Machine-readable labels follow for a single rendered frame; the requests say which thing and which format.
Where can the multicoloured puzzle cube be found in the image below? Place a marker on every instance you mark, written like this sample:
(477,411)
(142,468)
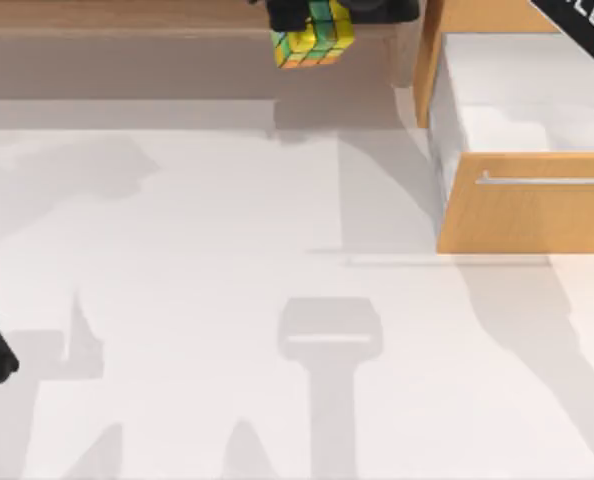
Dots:
(317,42)

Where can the pale wooden drawer front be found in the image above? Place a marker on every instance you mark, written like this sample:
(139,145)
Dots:
(527,220)

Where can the grey drawer inside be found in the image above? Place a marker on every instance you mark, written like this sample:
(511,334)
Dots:
(517,100)

